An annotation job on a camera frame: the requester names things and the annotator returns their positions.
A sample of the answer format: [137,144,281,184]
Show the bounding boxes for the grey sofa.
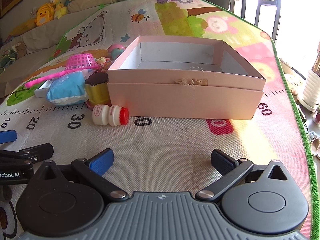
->
[1,6,100,97]

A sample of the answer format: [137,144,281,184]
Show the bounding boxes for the green knitted cloth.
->
[1,49,17,68]

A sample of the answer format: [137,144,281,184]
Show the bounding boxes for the blue tissue pack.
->
[46,71,88,106]

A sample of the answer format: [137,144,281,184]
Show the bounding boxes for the small yellow plush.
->
[50,0,68,19]

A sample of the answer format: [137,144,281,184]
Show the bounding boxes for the grey battery charger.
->
[34,80,53,98]

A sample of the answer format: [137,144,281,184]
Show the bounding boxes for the pink cardboard box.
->
[107,36,266,120]

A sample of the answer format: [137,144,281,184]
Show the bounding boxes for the colourful cartoon play mat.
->
[1,0,319,239]

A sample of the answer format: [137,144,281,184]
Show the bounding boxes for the white bottle red cap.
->
[92,105,129,127]

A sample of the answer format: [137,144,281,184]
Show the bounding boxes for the white ribbed plant pot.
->
[297,70,320,112]

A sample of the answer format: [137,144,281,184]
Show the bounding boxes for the yellow duck plush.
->
[9,3,55,36]

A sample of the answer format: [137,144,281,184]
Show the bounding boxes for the pink round toy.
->
[107,44,125,60]

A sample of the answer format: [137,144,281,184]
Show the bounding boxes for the pink plastic strainer scoop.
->
[24,53,100,88]

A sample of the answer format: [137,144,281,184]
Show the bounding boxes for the yellow toy pudding cup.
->
[85,72,111,109]

